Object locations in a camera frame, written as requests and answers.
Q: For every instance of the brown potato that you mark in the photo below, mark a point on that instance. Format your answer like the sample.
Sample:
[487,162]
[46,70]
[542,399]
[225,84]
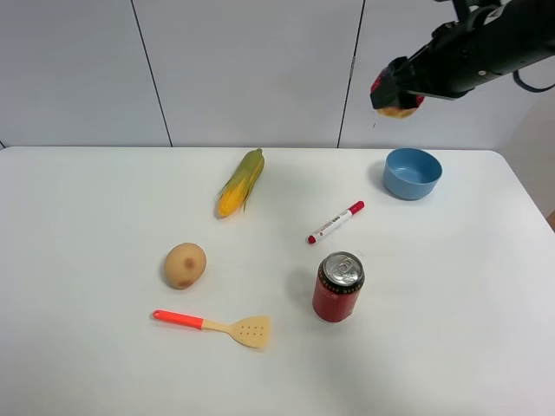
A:
[184,265]

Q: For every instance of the orange handled beige spatula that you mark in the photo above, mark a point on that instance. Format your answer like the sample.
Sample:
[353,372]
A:
[252,332]

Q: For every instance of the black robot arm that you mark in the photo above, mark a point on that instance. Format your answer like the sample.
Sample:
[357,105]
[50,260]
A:
[530,33]

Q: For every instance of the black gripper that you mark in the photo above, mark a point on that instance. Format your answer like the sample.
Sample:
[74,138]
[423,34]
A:
[457,60]

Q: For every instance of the corn cob with husk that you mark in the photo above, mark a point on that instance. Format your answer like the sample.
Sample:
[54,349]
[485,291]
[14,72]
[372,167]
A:
[238,188]

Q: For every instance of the red soda can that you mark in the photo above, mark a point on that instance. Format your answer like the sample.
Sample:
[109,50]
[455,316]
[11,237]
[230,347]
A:
[340,277]

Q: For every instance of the red white marker pen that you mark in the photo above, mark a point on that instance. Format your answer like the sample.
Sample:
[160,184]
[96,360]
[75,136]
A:
[334,223]

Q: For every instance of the rainbow coloured ball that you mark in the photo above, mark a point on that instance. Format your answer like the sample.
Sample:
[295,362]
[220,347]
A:
[400,114]

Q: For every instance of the blue bowl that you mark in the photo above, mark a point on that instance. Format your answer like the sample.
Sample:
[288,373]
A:
[410,173]

